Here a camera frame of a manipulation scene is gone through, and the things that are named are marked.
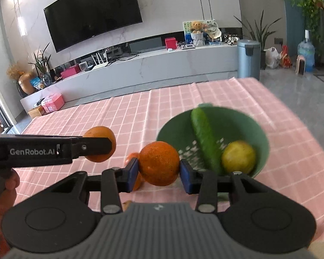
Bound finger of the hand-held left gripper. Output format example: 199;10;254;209
70;137;113;159

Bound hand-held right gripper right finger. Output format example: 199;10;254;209
179;160;262;212

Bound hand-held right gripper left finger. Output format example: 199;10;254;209
47;158;140;214

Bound orange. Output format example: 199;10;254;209
138;142;180;186
126;152;146;191
83;126;116;163

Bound cucumber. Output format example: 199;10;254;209
191;108;224;176

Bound yellow green round fruit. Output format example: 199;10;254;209
221;140;257;175

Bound green bowl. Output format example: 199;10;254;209
156;103;270;201

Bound person's left hand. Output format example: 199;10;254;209
0;169;20;232

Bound cardboard box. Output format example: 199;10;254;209
28;106;46;118

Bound pink checked tablecloth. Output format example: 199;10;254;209
12;77;324;245

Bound pink storage box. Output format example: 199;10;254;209
41;93;65;114

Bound brown vase with dried flowers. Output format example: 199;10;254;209
7;62;36;96

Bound blue snack bag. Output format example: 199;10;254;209
30;77;44;89

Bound flat pink box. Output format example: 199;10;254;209
60;65;81;79

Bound white router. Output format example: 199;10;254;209
92;51;108;69

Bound potted long-leaf plant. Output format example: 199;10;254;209
28;43;53;84

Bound white marble television cabinet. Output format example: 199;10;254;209
20;44;239;111

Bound black speaker bar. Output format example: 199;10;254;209
127;37;162;53

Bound grey blue trash can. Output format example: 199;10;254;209
237;39;261;81

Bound black television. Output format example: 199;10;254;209
43;0;143;53

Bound white plastic bag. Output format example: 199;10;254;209
264;47;281;69

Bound round painted fan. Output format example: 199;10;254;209
202;20;222;39

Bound brown teddy bear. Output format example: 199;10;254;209
190;21;209;34

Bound red gift bag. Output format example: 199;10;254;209
279;45;293;69

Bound small white heater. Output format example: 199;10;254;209
295;55;307;75

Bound potted snake plant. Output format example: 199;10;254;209
233;10;283;70

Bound water bottle with pump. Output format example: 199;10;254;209
297;30;315;73

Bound potted green vine plant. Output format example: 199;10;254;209
290;0;324;46

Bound black cables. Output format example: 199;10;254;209
108;52;139;65

